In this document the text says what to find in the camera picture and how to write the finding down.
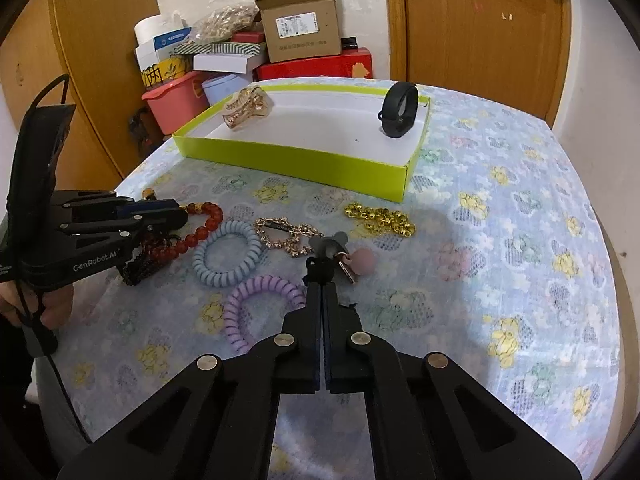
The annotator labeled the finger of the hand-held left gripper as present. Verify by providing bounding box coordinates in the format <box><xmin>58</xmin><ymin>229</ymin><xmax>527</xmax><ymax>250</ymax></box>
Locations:
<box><xmin>61</xmin><ymin>218</ymin><xmax>187</xmax><ymax>252</ymax></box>
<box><xmin>51</xmin><ymin>190</ymin><xmax>189</xmax><ymax>227</ymax></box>

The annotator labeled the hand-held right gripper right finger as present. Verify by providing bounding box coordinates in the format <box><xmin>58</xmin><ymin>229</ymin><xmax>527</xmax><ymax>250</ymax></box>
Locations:
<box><xmin>320</xmin><ymin>259</ymin><xmax>584</xmax><ymax>480</ymax></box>

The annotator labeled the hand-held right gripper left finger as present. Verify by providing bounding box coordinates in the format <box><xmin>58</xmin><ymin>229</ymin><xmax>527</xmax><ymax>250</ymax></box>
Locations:
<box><xmin>56</xmin><ymin>256</ymin><xmax>323</xmax><ymax>480</ymax></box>

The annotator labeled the dark brown braided hair tie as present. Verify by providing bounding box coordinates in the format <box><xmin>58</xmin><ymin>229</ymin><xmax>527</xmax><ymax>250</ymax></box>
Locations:
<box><xmin>117</xmin><ymin>247</ymin><xmax>157</xmax><ymax>287</ymax></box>

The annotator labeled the red bead bracelet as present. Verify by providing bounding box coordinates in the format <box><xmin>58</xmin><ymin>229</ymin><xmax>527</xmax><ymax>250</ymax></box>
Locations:
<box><xmin>141</xmin><ymin>201</ymin><xmax>224</xmax><ymax>262</ymax></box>

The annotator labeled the rhinestone chain bracelet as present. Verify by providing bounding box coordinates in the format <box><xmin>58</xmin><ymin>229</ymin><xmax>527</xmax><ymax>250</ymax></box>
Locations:
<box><xmin>253</xmin><ymin>216</ymin><xmax>326</xmax><ymax>259</ymax></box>

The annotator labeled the black hair clip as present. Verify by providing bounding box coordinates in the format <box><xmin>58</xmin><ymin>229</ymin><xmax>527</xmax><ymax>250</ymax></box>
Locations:
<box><xmin>308</xmin><ymin>231</ymin><xmax>377</xmax><ymax>285</ymax></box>

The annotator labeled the purple spiral hair tie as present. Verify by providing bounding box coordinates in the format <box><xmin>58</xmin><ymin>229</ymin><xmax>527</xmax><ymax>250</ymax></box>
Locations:
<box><xmin>223</xmin><ymin>275</ymin><xmax>307</xmax><ymax>356</ymax></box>

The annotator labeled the blue spiral hair tie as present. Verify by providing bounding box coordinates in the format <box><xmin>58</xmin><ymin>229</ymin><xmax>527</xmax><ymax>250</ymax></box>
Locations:
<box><xmin>193</xmin><ymin>220</ymin><xmax>263</xmax><ymax>288</ymax></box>

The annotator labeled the green cardboard box tray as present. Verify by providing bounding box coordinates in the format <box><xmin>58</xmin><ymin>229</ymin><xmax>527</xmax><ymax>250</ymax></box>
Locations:
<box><xmin>172</xmin><ymin>81</ymin><xmax>432</xmax><ymax>203</ymax></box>

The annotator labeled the person's left hand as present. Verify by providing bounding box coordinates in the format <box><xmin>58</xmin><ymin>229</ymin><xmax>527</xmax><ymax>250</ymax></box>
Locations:
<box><xmin>0</xmin><ymin>280</ymin><xmax>77</xmax><ymax>331</ymax></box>

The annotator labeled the dark bag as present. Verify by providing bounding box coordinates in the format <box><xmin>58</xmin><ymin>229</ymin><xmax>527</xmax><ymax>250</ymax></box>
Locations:
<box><xmin>129</xmin><ymin>107</ymin><xmax>166</xmax><ymax>158</ymax></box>

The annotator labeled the pink plastic basket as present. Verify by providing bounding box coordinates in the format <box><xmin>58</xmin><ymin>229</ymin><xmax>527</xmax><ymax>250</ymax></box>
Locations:
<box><xmin>141</xmin><ymin>71</ymin><xmax>211</xmax><ymax>136</ymax></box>

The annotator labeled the yellow printed box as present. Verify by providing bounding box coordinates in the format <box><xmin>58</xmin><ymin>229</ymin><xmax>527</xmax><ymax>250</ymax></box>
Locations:
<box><xmin>140</xmin><ymin>55</ymin><xmax>193</xmax><ymax>92</ymax></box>

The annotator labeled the lavender plastic bucket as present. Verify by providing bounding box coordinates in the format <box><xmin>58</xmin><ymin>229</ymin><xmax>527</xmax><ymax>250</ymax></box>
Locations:
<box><xmin>201</xmin><ymin>74</ymin><xmax>253</xmax><ymax>107</ymax></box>

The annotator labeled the gold hair claw clip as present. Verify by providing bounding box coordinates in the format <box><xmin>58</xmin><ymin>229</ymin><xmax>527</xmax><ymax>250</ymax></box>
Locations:
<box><xmin>222</xmin><ymin>86</ymin><xmax>274</xmax><ymax>132</ymax></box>

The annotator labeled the white flat box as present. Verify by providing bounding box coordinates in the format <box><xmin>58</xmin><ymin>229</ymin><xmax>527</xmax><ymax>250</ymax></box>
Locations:
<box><xmin>192</xmin><ymin>52</ymin><xmax>268</xmax><ymax>75</ymax></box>

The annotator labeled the blue and white carton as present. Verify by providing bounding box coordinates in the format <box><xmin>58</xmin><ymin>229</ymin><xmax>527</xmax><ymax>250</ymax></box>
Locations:
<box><xmin>135</xmin><ymin>27</ymin><xmax>193</xmax><ymax>68</ymax></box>

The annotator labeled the green striped box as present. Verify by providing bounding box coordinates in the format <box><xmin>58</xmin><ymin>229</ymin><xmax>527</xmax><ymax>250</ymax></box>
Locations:
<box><xmin>172</xmin><ymin>41</ymin><xmax>268</xmax><ymax>57</ymax></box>

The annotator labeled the white paper roll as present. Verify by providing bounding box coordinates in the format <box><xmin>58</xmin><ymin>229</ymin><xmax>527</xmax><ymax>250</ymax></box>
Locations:
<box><xmin>134</xmin><ymin>12</ymin><xmax>186</xmax><ymax>47</ymax></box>

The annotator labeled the wooden wardrobe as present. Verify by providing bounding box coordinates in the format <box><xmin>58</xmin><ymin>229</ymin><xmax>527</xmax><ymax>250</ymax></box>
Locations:
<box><xmin>0</xmin><ymin>0</ymin><xmax>161</xmax><ymax>181</ymax></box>

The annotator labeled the clear bag of gold pieces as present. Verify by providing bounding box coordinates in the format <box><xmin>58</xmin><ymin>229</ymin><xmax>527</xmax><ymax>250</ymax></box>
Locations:
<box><xmin>190</xmin><ymin>4</ymin><xmax>260</xmax><ymax>46</ymax></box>

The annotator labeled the black wristband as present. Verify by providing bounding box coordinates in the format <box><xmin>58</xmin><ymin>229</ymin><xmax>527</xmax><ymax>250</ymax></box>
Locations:
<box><xmin>377</xmin><ymin>81</ymin><xmax>419</xmax><ymax>139</ymax></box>

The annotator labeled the large red gift box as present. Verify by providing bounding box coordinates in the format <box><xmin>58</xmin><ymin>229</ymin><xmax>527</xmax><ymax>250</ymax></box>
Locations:
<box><xmin>254</xmin><ymin>47</ymin><xmax>374</xmax><ymax>81</ymax></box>

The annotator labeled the brown cardboard box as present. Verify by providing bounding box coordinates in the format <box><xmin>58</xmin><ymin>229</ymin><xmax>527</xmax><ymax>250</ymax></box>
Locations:
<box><xmin>254</xmin><ymin>0</ymin><xmax>343</xmax><ymax>64</ymax></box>

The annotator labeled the wooden door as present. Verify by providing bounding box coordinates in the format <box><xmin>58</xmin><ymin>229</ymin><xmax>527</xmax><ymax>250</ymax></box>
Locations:
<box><xmin>382</xmin><ymin>0</ymin><xmax>573</xmax><ymax>126</ymax></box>

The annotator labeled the black cable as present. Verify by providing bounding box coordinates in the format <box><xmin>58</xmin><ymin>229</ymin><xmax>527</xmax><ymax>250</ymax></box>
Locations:
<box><xmin>10</xmin><ymin>280</ymin><xmax>94</xmax><ymax>444</ymax></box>

